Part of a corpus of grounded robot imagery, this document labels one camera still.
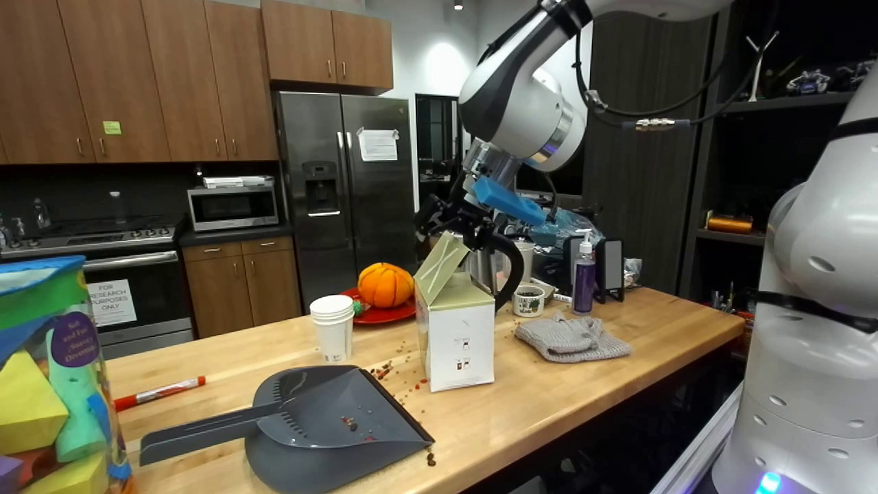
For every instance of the purple pump bottle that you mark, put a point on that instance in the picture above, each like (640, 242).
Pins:
(584, 278)

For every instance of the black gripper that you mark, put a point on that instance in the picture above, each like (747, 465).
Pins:
(469, 219)

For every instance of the green sticky note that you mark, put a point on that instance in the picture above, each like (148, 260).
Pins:
(111, 126)

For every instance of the white paper sheet on refrigerator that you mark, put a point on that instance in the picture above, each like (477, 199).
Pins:
(377, 144)

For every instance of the grey knitted cloth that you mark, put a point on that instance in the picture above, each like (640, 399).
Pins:
(572, 338)

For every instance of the small brown wall cabinet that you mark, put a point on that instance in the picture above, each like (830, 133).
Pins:
(329, 43)

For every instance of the grey plastic dustpan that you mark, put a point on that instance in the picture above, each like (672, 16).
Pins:
(318, 428)

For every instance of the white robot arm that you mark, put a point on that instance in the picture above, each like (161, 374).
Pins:
(510, 100)

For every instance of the white tray on microwave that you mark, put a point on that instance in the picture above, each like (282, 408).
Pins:
(237, 182)

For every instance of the wide brown wall cabinet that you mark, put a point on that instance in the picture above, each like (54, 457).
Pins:
(137, 72)

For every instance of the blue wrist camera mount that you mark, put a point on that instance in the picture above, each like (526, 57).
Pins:
(509, 201)

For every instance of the blue figure on shelf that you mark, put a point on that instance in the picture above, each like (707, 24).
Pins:
(806, 82)

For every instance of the orange pumpkin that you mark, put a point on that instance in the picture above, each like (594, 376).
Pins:
(385, 286)

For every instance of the white paper sheet on stove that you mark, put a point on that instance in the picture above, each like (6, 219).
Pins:
(111, 303)

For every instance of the red plate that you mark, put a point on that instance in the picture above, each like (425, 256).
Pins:
(385, 317)

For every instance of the black kitchen stove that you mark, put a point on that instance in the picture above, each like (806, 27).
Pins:
(91, 264)

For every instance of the white branched stand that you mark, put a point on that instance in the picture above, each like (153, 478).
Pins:
(758, 63)

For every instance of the black shelf unit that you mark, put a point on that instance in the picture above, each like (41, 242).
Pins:
(731, 172)

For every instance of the brown base cabinet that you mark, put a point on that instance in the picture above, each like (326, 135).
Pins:
(242, 282)

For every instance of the black steel refrigerator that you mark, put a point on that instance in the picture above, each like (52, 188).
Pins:
(343, 208)

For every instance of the green and white cardboard box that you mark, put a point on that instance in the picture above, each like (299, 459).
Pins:
(455, 338)

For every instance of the steel microwave oven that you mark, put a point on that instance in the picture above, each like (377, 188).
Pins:
(233, 208)

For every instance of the white paper cup stack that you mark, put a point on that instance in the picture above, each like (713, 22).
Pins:
(333, 329)

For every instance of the jar of coloured foam blocks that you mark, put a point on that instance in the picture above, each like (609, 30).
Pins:
(45, 392)

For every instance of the red marker pen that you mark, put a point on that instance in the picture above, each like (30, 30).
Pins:
(159, 392)

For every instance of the black upright device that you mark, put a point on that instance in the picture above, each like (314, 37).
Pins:
(613, 270)

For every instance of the teal crumpled bag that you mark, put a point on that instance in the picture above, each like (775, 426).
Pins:
(573, 229)

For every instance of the orange flat item on shelf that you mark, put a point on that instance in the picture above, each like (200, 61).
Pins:
(731, 222)

